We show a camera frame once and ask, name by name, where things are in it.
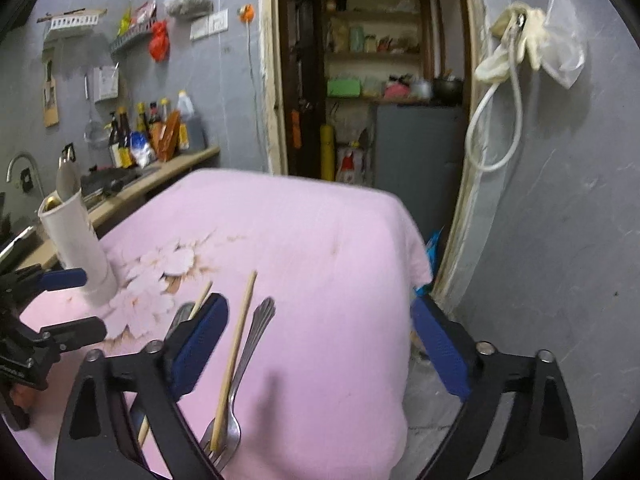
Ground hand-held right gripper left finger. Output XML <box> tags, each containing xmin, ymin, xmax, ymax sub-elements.
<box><xmin>54</xmin><ymin>292</ymin><xmax>231</xmax><ymax>480</ymax></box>

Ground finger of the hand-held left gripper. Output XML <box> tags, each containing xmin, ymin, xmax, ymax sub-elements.
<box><xmin>0</xmin><ymin>267</ymin><xmax>87</xmax><ymax>306</ymax></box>
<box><xmin>37</xmin><ymin>316</ymin><xmax>108</xmax><ymax>356</ymax></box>

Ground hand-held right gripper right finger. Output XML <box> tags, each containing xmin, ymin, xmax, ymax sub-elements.
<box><xmin>411</xmin><ymin>294</ymin><xmax>585</xmax><ymax>480</ymax></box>

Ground white plastic utensil caddy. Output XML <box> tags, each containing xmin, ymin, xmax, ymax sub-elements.
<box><xmin>37</xmin><ymin>187</ymin><xmax>119</xmax><ymax>307</ymax></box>

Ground grey metal table knife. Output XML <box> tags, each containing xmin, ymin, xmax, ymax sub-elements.
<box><xmin>128</xmin><ymin>302</ymin><xmax>197</xmax><ymax>429</ymax></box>

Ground silver spoon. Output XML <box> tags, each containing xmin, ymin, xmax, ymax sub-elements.
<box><xmin>56</xmin><ymin>159</ymin><xmax>82</xmax><ymax>202</ymax></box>

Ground person's left hand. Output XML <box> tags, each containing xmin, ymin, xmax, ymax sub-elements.
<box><xmin>10</xmin><ymin>385</ymin><xmax>36</xmax><ymax>411</ymax></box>

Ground chrome faucet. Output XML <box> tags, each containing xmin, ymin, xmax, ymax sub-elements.
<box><xmin>6</xmin><ymin>153</ymin><xmax>39</xmax><ymax>184</ymax></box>

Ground pink floral blanket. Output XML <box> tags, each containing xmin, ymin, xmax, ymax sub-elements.
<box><xmin>7</xmin><ymin>167</ymin><xmax>434</xmax><ymax>480</ymax></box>

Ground white and blue packet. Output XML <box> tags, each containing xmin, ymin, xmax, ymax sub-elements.
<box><xmin>130</xmin><ymin>132</ymin><xmax>156</xmax><ymax>169</ymax></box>

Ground beige kitchen counter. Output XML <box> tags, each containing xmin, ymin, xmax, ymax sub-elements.
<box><xmin>0</xmin><ymin>146</ymin><xmax>221</xmax><ymax>273</ymax></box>

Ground row of sauce bottles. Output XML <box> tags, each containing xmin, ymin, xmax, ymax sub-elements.
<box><xmin>107</xmin><ymin>98</ymin><xmax>171</xmax><ymax>169</ymax></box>

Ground orange seasoning packet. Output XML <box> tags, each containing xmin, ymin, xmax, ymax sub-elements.
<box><xmin>149</xmin><ymin>109</ymin><xmax>182</xmax><ymax>162</ymax></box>

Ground grey cabinet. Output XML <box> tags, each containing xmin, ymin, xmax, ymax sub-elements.
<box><xmin>372</xmin><ymin>102</ymin><xmax>469</xmax><ymax>242</ymax></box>

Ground white hanging box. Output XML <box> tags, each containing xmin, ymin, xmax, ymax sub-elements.
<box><xmin>84</xmin><ymin>65</ymin><xmax>120</xmax><ymax>104</ymax></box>

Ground cooking oil jug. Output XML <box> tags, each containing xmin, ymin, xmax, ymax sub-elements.
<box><xmin>175</xmin><ymin>90</ymin><xmax>195</xmax><ymax>151</ymax></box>

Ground red and white bag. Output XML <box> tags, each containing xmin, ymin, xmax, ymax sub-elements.
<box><xmin>337</xmin><ymin>144</ymin><xmax>371</xmax><ymax>186</ymax></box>

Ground yellow cylinder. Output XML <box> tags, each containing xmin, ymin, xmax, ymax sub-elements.
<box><xmin>319</xmin><ymin>124</ymin><xmax>335</xmax><ymax>182</ymax></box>

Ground red plastic bag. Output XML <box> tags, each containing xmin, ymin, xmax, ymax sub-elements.
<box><xmin>148</xmin><ymin>19</ymin><xmax>170</xmax><ymax>63</ymax></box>

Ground dark cooking pot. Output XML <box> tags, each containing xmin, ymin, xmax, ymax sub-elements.
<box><xmin>432</xmin><ymin>74</ymin><xmax>464</xmax><ymax>106</ymax></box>

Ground red snack packet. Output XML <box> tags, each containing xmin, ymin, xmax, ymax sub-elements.
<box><xmin>130</xmin><ymin>0</ymin><xmax>157</xmax><ymax>24</ymax></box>

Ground green box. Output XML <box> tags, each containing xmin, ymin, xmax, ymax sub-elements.
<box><xmin>327</xmin><ymin>77</ymin><xmax>362</xmax><ymax>97</ymax></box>

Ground wooden shelf unit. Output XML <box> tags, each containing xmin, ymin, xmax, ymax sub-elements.
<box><xmin>317</xmin><ymin>0</ymin><xmax>434</xmax><ymax>102</ymax></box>

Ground clear hanging bag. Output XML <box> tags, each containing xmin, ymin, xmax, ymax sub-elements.
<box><xmin>542</xmin><ymin>0</ymin><xmax>586</xmax><ymax>90</ymax></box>

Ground cream rubber gloves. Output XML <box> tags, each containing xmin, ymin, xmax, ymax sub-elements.
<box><xmin>473</xmin><ymin>3</ymin><xmax>549</xmax><ymax>81</ymax></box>

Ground wooden wall knife holder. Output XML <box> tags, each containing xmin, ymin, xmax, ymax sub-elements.
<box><xmin>42</xmin><ymin>57</ymin><xmax>60</xmax><ymax>128</ymax></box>

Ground metal wall shelf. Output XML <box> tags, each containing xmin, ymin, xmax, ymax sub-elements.
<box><xmin>109</xmin><ymin>19</ymin><xmax>156</xmax><ymax>56</ymax></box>

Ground white hose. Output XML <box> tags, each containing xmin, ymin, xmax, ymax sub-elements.
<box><xmin>464</xmin><ymin>20</ymin><xmax>524</xmax><ymax>172</ymax></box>

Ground white plastic wall basket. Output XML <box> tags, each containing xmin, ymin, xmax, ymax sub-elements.
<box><xmin>42</xmin><ymin>7</ymin><xmax>109</xmax><ymax>32</ymax></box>

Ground worn wooden door frame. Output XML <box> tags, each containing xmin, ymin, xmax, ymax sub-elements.
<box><xmin>259</xmin><ymin>0</ymin><xmax>489</xmax><ymax>307</ymax></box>

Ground white wall switch panel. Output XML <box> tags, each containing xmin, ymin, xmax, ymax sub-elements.
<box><xmin>189</xmin><ymin>8</ymin><xmax>230</xmax><ymax>41</ymax></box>

